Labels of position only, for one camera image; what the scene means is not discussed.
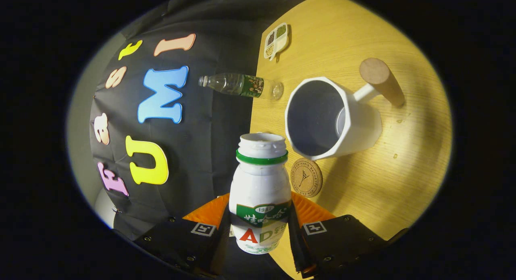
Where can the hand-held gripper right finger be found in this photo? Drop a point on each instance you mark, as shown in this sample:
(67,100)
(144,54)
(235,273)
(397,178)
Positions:
(296,243)

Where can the wooden table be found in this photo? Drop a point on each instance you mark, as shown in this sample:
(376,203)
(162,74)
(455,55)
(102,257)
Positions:
(403,159)

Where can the round cork coaster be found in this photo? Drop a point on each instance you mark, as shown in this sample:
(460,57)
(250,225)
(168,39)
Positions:
(306,178)

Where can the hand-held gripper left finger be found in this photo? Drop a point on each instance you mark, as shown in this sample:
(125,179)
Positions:
(217,247)

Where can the white divided snack dish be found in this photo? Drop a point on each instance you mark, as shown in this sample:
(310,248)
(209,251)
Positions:
(277,40)

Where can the white juice bottle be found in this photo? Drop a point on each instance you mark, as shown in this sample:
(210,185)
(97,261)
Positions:
(260,183)

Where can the clear plastic water bottle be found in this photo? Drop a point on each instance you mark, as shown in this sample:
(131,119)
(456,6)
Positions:
(238,85)

